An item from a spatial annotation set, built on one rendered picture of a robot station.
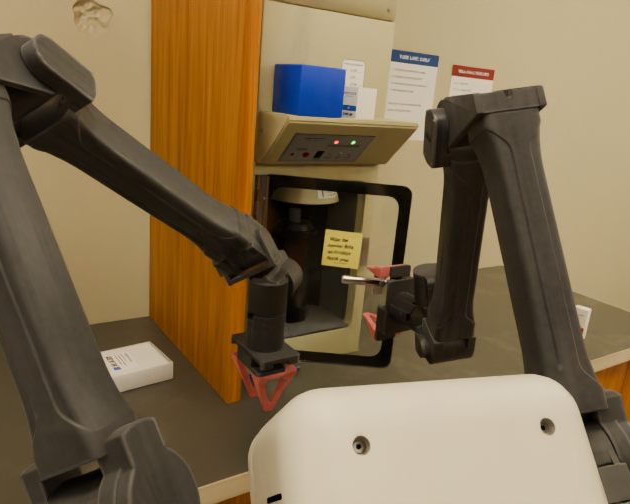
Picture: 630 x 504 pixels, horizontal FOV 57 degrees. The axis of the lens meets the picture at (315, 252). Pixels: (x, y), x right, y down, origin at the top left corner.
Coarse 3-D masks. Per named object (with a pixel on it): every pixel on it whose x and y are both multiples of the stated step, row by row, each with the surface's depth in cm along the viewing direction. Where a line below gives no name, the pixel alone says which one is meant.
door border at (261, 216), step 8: (264, 176) 114; (264, 184) 115; (256, 192) 115; (264, 192) 115; (256, 200) 115; (264, 200) 116; (264, 208) 116; (256, 216) 116; (264, 216) 117; (264, 224) 117
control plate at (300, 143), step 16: (288, 144) 109; (304, 144) 111; (320, 144) 113; (336, 144) 115; (352, 144) 117; (368, 144) 119; (288, 160) 114; (304, 160) 116; (320, 160) 118; (336, 160) 121; (352, 160) 123
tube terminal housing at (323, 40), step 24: (264, 0) 106; (264, 24) 108; (288, 24) 110; (312, 24) 113; (336, 24) 116; (360, 24) 119; (384, 24) 122; (264, 48) 109; (288, 48) 112; (312, 48) 114; (336, 48) 118; (360, 48) 121; (384, 48) 124; (264, 72) 110; (384, 72) 126; (264, 96) 112; (384, 96) 128; (264, 168) 116; (288, 168) 119; (312, 168) 122; (336, 168) 126; (360, 168) 129
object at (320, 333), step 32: (288, 192) 115; (320, 192) 115; (352, 192) 115; (384, 192) 115; (288, 224) 117; (320, 224) 117; (352, 224) 117; (384, 224) 116; (288, 256) 119; (320, 256) 119; (384, 256) 118; (320, 288) 120; (352, 288) 120; (384, 288) 120; (288, 320) 123; (320, 320) 122; (352, 320) 122; (320, 352) 124; (352, 352) 124; (384, 352) 124
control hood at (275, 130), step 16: (272, 112) 110; (272, 128) 107; (288, 128) 105; (304, 128) 107; (320, 128) 108; (336, 128) 110; (352, 128) 112; (368, 128) 114; (384, 128) 116; (400, 128) 118; (416, 128) 120; (272, 144) 108; (384, 144) 122; (400, 144) 124; (256, 160) 114; (272, 160) 113; (368, 160) 125; (384, 160) 128
